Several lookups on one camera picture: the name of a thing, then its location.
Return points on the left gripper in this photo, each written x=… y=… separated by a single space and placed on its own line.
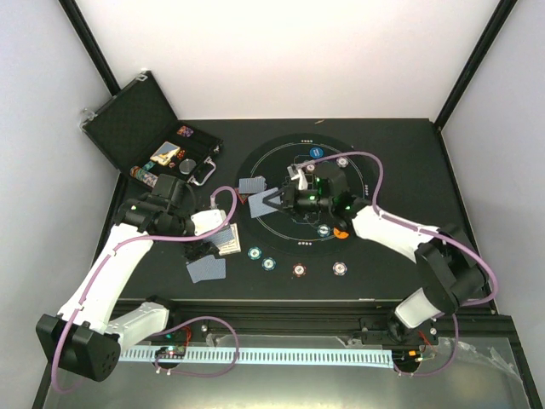
x=197 y=249

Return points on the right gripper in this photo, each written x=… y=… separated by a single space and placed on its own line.
x=289 y=192

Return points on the blue patterned card deck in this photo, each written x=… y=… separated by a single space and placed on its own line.
x=225 y=236

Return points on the single blue patterned card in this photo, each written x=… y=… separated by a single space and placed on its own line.
x=257 y=205

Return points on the blue round button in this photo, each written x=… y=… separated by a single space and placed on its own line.
x=316 y=153

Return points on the single green poker chip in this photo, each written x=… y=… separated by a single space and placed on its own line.
x=254 y=253

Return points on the blue white chip mat top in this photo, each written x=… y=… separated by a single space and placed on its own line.
x=342 y=162

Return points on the orange round button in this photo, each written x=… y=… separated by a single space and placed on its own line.
x=340 y=234

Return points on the brown poker chip stack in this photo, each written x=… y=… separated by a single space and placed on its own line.
x=299 y=270

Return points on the blue white poker chip stack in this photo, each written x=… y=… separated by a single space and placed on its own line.
x=339 y=268

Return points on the chips row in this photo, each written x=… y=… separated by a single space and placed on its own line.
x=144 y=176

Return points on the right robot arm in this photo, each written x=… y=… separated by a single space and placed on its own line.
x=450 y=269

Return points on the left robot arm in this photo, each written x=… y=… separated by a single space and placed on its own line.
x=82 y=337

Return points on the round black poker mat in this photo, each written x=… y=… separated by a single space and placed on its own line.
x=298 y=235

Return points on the playing card deck box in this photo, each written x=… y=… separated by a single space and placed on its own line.
x=228 y=249

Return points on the silver dealer button in case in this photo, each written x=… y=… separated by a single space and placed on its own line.
x=187 y=166

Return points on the red dice in case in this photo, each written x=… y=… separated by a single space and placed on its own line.
x=175 y=160

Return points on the card deck in case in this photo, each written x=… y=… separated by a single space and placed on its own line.
x=165 y=153

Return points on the purple chips in case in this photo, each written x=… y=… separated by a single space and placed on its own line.
x=185 y=131

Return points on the black poker case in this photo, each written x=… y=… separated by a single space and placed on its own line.
x=133 y=124

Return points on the black aluminium rail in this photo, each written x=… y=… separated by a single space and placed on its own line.
x=286 y=318

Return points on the white slotted cable duct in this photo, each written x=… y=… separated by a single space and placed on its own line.
x=374 y=358

